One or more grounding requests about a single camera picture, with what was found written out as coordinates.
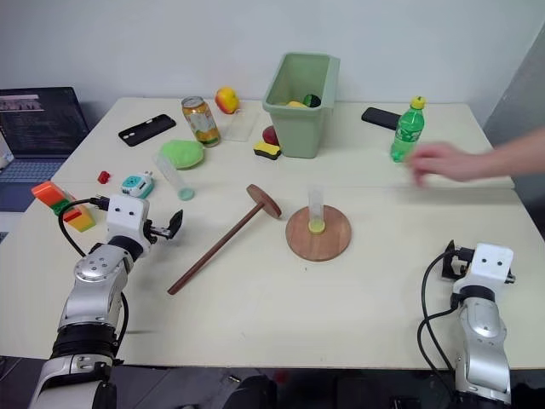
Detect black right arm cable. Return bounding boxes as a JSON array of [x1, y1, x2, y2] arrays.
[[416, 250, 466, 387]]

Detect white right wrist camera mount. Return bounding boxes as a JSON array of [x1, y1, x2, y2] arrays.
[[451, 242, 515, 296]]

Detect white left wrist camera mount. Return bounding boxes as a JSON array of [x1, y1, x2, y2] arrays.
[[105, 194, 152, 259]]

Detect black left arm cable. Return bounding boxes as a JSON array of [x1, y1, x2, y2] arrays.
[[57, 196, 130, 347]]

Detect orange drink can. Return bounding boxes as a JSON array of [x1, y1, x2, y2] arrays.
[[181, 95, 222, 148]]

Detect brown wooden rod with disc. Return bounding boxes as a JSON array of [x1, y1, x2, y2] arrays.
[[167, 183, 284, 297]]

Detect white box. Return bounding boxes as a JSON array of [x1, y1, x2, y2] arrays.
[[0, 130, 14, 172]]

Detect clear plastic tray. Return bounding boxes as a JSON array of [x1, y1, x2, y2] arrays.
[[222, 109, 261, 143]]

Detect person's bare hand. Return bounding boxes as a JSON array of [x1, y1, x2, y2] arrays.
[[405, 141, 487, 188]]

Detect clear tube with green foot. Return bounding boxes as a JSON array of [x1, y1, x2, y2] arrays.
[[153, 153, 196, 202]]

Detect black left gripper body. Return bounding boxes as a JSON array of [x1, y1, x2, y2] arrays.
[[143, 219, 171, 245]]

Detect round wooden board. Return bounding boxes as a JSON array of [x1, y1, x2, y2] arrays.
[[284, 204, 354, 262]]

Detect red yellow apple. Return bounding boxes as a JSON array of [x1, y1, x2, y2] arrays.
[[214, 86, 241, 115]]

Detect open grey laptop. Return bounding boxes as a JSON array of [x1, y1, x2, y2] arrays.
[[0, 86, 91, 214]]

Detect dark rounded shape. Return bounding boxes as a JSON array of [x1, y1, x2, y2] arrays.
[[209, 373, 278, 409]]

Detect green soda bottle yellow cap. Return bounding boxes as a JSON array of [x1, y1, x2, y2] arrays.
[[390, 95, 427, 164]]

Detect plain black phone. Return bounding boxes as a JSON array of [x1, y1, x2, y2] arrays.
[[361, 107, 404, 132]]

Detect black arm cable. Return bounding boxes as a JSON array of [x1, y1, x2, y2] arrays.
[[57, 196, 130, 347], [416, 250, 466, 387]]

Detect green plastic bin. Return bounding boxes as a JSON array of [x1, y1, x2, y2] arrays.
[[261, 52, 341, 159]]

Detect clear tube with yellow foot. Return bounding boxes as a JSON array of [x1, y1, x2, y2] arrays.
[[307, 185, 328, 234]]

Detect orange green yellow toy blocks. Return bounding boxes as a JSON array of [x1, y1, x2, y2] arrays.
[[30, 180, 97, 233]]

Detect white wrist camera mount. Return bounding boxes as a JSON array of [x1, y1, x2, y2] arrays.
[[451, 242, 515, 296], [105, 194, 152, 259]]

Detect yellow black sponge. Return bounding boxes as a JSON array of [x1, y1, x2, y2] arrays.
[[252, 139, 284, 162]]

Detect green fluffy cloth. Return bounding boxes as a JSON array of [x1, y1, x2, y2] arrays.
[[159, 139, 206, 171]]

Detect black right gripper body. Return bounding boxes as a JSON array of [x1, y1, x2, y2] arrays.
[[447, 247, 475, 280]]

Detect teal white power cube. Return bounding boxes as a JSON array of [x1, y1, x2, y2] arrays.
[[119, 170, 156, 199]]

